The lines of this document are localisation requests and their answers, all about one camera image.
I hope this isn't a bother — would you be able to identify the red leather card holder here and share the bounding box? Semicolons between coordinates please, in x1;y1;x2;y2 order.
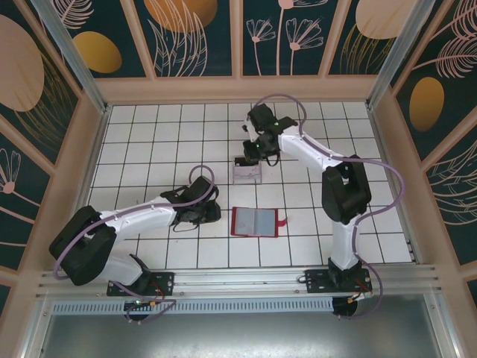
230;206;288;239

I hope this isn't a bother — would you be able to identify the clear acrylic card stand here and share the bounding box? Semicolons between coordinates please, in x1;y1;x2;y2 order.
230;156;264;186

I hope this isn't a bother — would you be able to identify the grey metal sheet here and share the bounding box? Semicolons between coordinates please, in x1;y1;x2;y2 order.
22;294;459;358

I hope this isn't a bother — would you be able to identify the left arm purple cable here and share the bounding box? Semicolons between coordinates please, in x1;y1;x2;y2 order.
54;164;218;325

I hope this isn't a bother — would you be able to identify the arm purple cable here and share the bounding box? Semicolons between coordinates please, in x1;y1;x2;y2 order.
256;92;406;320
54;164;218;325

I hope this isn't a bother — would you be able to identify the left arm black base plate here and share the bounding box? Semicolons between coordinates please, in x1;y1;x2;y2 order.
107;271;176;298

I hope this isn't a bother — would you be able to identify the long aluminium mounting rail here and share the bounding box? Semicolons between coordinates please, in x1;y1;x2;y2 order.
37;263;437;299

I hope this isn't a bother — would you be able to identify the slotted grey cable duct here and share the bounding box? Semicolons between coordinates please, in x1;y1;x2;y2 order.
51;298;335;315

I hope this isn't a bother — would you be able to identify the aluminium side rail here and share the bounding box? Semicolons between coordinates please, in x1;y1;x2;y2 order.
367;104;418;264
74;106;112;210

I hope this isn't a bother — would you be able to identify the black round cable port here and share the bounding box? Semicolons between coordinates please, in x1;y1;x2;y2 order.
332;297;368;318
124;300;150;324

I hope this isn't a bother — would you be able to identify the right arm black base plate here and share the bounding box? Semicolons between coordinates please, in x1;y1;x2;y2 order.
304;268;373;295

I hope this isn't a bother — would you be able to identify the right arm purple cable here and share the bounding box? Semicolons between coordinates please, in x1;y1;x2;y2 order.
256;92;406;320

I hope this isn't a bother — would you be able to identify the aluminium frame post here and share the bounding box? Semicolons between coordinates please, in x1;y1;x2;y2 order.
367;0;444;110
31;0;110;113

